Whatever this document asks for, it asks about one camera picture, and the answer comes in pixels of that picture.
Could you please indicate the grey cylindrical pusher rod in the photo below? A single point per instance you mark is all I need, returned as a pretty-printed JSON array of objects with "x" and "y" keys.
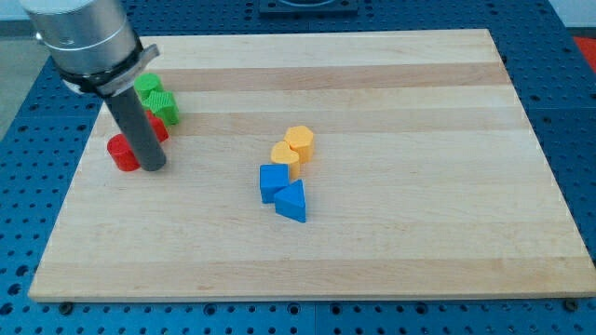
[{"x": 131, "y": 118}]

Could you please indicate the black clamp with grey flange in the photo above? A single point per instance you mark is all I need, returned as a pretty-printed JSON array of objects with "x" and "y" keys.
[{"x": 115, "y": 80}]

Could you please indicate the red star block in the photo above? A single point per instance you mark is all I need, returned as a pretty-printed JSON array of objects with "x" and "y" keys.
[{"x": 158, "y": 126}]

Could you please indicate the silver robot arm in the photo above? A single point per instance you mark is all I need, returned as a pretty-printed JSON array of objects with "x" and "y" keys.
[{"x": 96, "y": 50}]

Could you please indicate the green star block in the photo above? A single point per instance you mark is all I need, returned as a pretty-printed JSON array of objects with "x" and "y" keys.
[{"x": 163, "y": 105}]

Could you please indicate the green cylinder block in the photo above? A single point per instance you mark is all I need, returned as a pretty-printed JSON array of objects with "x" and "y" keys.
[{"x": 147, "y": 83}]

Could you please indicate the red cylinder block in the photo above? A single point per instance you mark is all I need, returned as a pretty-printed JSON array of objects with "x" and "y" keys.
[{"x": 118, "y": 148}]

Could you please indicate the yellow heart block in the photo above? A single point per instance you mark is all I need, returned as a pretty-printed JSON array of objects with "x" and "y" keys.
[{"x": 282, "y": 153}]

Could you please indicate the blue cube block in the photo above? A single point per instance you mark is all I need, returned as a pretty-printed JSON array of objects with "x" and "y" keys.
[{"x": 272, "y": 178}]

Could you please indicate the yellow hexagon block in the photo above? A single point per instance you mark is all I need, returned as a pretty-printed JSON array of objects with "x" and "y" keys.
[{"x": 301, "y": 140}]

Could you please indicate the blue triangle block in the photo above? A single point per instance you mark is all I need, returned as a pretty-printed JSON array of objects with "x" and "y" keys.
[{"x": 290, "y": 202}]

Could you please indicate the light wooden board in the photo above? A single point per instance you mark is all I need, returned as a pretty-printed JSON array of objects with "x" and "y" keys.
[{"x": 427, "y": 181}]

